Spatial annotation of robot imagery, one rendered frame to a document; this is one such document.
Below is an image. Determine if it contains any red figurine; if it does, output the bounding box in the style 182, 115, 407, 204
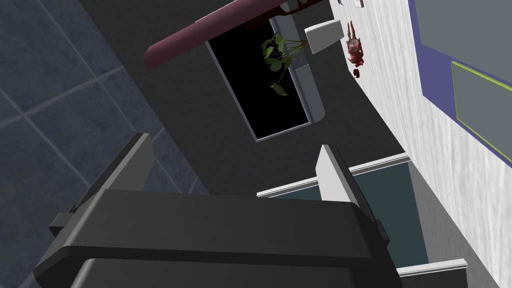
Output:
345, 20, 366, 79

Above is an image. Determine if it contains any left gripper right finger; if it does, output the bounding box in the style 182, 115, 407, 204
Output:
315, 144, 379, 222

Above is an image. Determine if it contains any purple framed wall picture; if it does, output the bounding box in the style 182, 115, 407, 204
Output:
407, 0, 512, 169

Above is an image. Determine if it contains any dark red long cushion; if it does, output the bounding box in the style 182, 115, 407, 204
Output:
143, 0, 305, 71

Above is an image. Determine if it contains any green potted plant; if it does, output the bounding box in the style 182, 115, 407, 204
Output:
261, 19, 344, 97

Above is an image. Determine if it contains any dark teal framed panel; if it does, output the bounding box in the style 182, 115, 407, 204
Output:
255, 152, 469, 279

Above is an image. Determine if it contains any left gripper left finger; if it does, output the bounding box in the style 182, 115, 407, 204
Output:
72, 132, 156, 213

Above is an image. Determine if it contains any black window with grey frame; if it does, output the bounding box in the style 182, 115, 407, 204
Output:
204, 15, 327, 143

